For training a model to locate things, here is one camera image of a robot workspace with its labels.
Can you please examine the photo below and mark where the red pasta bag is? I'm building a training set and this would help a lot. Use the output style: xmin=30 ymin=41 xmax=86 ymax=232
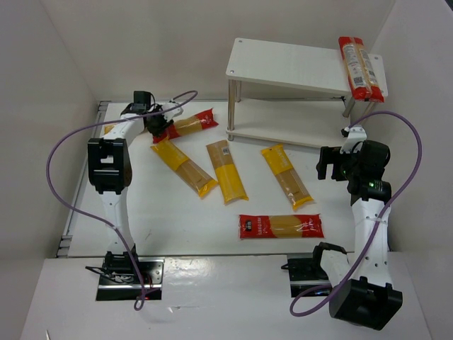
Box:
xmin=239 ymin=214 xmax=324 ymax=239
xmin=166 ymin=108 xmax=219 ymax=139
xmin=338 ymin=36 xmax=384 ymax=103

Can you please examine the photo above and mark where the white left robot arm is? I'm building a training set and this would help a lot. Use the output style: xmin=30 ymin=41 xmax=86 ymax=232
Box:
xmin=88 ymin=91 xmax=183 ymax=282

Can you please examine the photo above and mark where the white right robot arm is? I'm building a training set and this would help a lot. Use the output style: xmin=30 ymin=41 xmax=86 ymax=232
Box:
xmin=313 ymin=140 xmax=403 ymax=330

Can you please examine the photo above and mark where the yellow pasta bag left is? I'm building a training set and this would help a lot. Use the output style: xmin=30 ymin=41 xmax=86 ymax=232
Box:
xmin=151 ymin=138 xmax=218 ymax=198

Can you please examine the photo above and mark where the yellow pasta bag right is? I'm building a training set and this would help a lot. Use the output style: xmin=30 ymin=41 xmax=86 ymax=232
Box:
xmin=261 ymin=144 xmax=314 ymax=211

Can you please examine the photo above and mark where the thin yellow pasta bag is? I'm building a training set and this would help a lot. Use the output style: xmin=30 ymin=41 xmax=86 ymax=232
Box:
xmin=103 ymin=124 xmax=115 ymax=135

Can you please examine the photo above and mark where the red pasta bag on shelf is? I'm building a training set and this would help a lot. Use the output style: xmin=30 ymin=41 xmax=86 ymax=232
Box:
xmin=338 ymin=36 xmax=384 ymax=103

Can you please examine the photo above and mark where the yellow pasta bag centre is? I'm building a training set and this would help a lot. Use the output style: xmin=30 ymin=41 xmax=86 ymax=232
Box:
xmin=206 ymin=140 xmax=248 ymax=205

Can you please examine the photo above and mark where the red pasta bag front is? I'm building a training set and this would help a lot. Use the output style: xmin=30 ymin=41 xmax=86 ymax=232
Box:
xmin=239 ymin=214 xmax=324 ymax=239

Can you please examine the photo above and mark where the white two-tier shelf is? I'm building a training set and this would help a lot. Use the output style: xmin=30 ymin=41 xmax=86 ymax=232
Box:
xmin=224 ymin=37 xmax=389 ymax=148

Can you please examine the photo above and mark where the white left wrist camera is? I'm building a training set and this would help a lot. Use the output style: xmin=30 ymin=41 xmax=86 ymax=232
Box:
xmin=159 ymin=101 xmax=183 ymax=121

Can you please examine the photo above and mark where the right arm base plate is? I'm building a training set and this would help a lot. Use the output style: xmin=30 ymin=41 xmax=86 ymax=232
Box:
xmin=281 ymin=255 xmax=331 ymax=298

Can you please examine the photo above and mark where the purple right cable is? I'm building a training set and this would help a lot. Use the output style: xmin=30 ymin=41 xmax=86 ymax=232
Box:
xmin=289 ymin=110 xmax=423 ymax=316

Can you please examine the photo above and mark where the purple cable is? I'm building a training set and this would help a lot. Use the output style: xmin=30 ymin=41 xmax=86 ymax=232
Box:
xmin=45 ymin=89 xmax=199 ymax=311
xmin=289 ymin=110 xmax=423 ymax=316

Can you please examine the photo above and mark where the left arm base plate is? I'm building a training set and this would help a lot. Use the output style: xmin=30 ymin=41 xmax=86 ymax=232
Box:
xmin=84 ymin=257 xmax=166 ymax=302

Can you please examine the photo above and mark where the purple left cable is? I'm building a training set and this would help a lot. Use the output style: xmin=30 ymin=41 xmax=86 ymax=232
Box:
xmin=45 ymin=89 xmax=199 ymax=311

